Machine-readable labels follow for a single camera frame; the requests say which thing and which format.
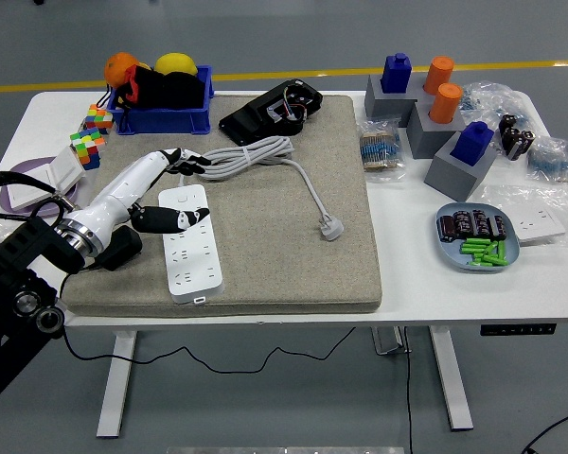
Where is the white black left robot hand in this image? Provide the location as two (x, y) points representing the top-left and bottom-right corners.
(68, 147), (213, 243)

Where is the black plug adapter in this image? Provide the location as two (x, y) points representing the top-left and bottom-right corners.
(97, 225), (144, 271)

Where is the white power strip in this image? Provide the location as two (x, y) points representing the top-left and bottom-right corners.
(158, 183), (226, 306)

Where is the thin black adapter cord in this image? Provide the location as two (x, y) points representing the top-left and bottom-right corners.
(58, 262), (358, 375)

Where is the colourful puzzle cube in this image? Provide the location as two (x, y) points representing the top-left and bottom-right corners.
(82, 103), (115, 135)
(69, 126), (106, 171)

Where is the blue plastic bin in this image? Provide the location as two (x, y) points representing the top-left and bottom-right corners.
(106, 64), (215, 136)

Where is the purple plate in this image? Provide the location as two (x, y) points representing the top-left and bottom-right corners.
(0, 155), (84, 218)

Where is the black red cloth pouch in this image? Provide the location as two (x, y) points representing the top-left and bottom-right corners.
(106, 64), (207, 113)

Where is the orange fruit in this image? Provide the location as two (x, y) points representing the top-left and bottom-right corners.
(103, 51), (141, 89)

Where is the yellow lemon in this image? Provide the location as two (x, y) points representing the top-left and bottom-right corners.
(153, 52), (199, 77)

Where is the black open electronic device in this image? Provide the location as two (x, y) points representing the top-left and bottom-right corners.
(217, 78), (324, 147)

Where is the grey-brown mat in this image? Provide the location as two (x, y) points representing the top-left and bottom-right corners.
(62, 94), (383, 318)

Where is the white table leg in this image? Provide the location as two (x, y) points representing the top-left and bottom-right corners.
(96, 330), (139, 440)
(427, 325), (475, 432)

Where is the clear bag of resistors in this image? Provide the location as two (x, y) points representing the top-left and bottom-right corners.
(458, 80), (536, 127)
(524, 135), (568, 183)
(358, 117), (408, 183)

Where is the grey block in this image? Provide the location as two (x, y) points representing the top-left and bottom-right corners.
(424, 131), (498, 202)
(364, 73), (430, 120)
(405, 98), (468, 160)

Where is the blue peg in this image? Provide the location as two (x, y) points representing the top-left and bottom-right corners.
(450, 120), (496, 166)
(381, 51), (413, 95)

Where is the grey-blue plate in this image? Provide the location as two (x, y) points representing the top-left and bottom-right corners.
(435, 201), (523, 274)

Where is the orange cylinder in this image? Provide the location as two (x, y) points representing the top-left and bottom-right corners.
(428, 82), (464, 124)
(423, 55), (455, 95)

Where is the clear plastic bag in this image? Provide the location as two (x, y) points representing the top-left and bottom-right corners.
(480, 182), (568, 250)

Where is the bag of black capacitors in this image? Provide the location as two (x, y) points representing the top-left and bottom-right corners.
(497, 113), (537, 161)

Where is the black table control panel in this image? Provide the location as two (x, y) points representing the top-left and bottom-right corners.
(479, 323), (559, 338)

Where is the white wall switch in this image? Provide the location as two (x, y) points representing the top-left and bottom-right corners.
(44, 145), (86, 193)
(4, 169), (58, 212)

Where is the grey power strip cord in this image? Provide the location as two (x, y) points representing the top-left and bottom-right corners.
(177, 135), (346, 243)

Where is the metal bracket under table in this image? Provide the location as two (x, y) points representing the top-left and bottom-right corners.
(369, 325), (414, 356)

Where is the black hanging cable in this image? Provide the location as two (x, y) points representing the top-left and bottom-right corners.
(400, 325), (416, 454)

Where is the white wall socket panel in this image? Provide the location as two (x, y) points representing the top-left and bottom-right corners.
(513, 205), (568, 246)

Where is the black floor cable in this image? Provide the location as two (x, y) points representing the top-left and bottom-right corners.
(522, 405), (568, 454)

